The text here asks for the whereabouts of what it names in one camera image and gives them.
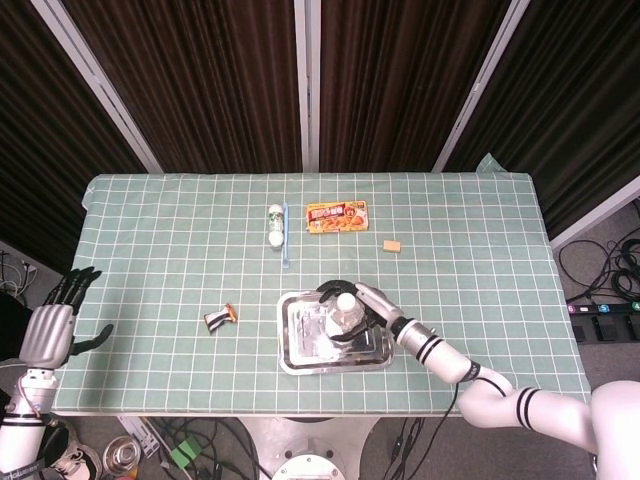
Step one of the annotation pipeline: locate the green checked tablecloth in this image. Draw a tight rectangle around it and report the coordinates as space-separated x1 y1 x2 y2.
51 152 594 419

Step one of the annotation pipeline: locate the white frame floor beam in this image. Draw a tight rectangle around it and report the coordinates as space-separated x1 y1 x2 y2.
548 174 640 250

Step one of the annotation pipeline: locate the metal bowl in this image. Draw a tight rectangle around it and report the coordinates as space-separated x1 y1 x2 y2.
102 435 143 474

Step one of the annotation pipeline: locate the transparent plastic water bottle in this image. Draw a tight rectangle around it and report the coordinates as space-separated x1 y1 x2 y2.
323 291 374 352

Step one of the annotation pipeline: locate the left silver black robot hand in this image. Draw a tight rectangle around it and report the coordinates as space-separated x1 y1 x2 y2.
18 266 116 370

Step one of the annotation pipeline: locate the green plastic block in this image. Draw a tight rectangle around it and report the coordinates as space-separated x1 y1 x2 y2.
170 435 200 465

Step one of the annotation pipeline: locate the yellow curry box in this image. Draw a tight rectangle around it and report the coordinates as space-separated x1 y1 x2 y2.
305 199 370 235

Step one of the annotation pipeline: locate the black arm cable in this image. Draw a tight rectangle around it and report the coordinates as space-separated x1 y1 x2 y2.
413 375 506 480

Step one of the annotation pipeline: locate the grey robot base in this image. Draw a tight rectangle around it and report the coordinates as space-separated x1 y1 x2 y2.
238 415 382 480

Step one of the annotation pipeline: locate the dark pleated curtain panel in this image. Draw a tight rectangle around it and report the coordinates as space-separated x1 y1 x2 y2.
318 0 514 174
59 0 304 175
442 0 640 241
0 0 151 274

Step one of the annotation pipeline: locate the small white green bottle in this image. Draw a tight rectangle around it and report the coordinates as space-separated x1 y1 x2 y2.
267 202 285 247

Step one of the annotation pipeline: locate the black white snack wrapper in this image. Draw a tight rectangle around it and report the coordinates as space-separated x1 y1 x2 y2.
203 303 238 335

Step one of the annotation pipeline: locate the white frame post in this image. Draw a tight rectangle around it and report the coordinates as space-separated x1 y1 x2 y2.
28 0 165 175
431 0 532 174
293 0 322 174

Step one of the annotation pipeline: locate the light blue toothbrush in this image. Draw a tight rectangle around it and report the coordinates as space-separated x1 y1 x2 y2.
281 201 292 271

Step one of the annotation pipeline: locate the black cable bundle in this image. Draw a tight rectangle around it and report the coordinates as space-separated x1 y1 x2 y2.
557 198 640 307

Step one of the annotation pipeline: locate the stainless steel tray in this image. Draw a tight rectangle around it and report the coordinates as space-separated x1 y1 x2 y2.
276 288 397 377

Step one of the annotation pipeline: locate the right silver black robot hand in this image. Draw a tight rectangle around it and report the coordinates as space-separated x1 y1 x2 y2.
316 279 405 347

